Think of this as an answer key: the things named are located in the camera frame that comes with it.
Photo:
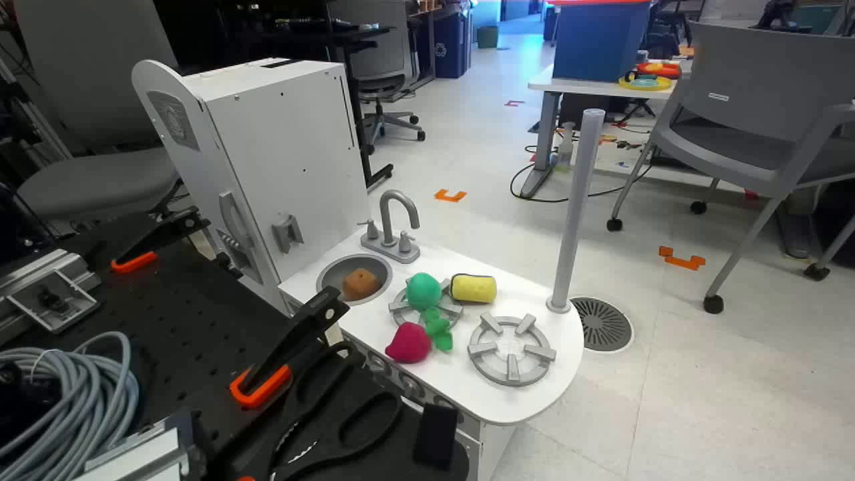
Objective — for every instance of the white side table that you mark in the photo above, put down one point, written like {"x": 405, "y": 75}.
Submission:
{"x": 558, "y": 140}

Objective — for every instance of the pink plush strawberry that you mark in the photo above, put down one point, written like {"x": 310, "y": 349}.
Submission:
{"x": 411, "y": 342}

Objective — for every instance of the grey toy faucet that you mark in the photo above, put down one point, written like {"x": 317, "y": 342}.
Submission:
{"x": 385, "y": 238}

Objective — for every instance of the round floor drain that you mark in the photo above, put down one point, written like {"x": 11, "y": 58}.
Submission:
{"x": 604, "y": 326}

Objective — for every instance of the grey plastic chair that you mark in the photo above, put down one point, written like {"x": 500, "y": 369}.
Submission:
{"x": 762, "y": 111}

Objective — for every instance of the grey office chair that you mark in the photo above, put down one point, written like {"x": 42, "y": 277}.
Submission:
{"x": 83, "y": 54}

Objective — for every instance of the green plush toy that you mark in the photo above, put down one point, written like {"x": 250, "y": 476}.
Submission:
{"x": 424, "y": 295}

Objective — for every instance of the white toy kitchen counter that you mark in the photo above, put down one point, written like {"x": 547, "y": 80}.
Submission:
{"x": 491, "y": 412}

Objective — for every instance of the white toy kitchen cabinet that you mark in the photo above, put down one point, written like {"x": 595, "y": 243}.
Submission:
{"x": 270, "y": 159}

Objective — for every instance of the grey stove burner grate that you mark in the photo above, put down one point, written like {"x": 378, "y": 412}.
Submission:
{"x": 512, "y": 350}

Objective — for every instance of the yellow sponge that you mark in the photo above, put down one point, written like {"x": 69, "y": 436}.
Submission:
{"x": 473, "y": 289}

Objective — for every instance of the black orange clamp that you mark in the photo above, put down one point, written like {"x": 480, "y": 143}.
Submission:
{"x": 146, "y": 243}
{"x": 260, "y": 384}

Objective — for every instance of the blue storage bin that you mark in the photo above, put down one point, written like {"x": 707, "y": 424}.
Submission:
{"x": 599, "y": 38}

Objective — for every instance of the grey vertical pole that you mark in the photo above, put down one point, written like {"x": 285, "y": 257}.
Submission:
{"x": 576, "y": 205}

